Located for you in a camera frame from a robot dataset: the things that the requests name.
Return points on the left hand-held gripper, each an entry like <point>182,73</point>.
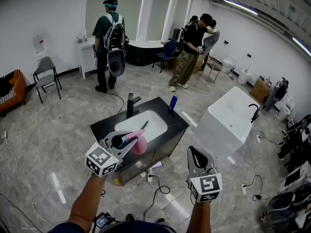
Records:
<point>102,159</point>

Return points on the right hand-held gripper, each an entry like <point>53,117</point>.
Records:
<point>206,187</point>

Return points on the person's left forearm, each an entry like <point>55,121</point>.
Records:
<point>87,200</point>

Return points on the person's right forearm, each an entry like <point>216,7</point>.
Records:
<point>200,217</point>

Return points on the blue bottle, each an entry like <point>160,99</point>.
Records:
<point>173,103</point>

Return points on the black pen-like tool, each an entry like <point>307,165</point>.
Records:
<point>144,125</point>

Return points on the white sink basin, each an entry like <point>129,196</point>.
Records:
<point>153,126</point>

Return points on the black sink faucet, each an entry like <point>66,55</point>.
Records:
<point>131,105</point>

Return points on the yellow small object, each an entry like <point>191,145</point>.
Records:
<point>118,182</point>

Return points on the black vanity cabinet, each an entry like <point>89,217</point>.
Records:
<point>167,135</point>

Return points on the white power strip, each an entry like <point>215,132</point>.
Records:
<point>149,173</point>
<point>258,138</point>
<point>244,190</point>
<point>5,135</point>

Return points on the white freestanding bathtub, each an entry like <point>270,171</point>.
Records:
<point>226,127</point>

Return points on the black bathtub faucet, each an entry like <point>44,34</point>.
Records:
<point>255,113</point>

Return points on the person's shoe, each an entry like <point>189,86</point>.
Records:
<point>130,217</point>
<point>160,220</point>

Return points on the black waist-worn device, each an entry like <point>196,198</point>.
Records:
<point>103,220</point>

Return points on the white toilet seat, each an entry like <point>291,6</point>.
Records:
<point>116,62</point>

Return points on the person's dark blue shirt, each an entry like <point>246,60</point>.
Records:
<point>109,228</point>

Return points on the cardboard box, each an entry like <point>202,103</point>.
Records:
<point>260,91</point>

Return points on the dark bathtub with white rim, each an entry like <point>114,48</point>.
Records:
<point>143,52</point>

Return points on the wooden chair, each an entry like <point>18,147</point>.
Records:
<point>215,68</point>

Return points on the white cabinet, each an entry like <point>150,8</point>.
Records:
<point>86,57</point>

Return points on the white bin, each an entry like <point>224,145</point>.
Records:
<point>243,76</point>

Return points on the black furniture stack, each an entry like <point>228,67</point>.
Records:
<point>296,142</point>

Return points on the white toilet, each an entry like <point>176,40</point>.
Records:
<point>228,64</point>

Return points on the grey standing appliance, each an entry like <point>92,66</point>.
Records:
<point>275,94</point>

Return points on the white appliance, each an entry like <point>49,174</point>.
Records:
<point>286,108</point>

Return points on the blue chair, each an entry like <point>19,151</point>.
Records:
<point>170,51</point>

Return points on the grey perforated chair back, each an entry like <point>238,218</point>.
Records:
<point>210,41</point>

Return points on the orange sofa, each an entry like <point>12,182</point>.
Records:
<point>17,86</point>

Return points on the ceiling light tube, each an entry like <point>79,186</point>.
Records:
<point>240,7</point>
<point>302,46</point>

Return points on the white wall box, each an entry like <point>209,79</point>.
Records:
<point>39,44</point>

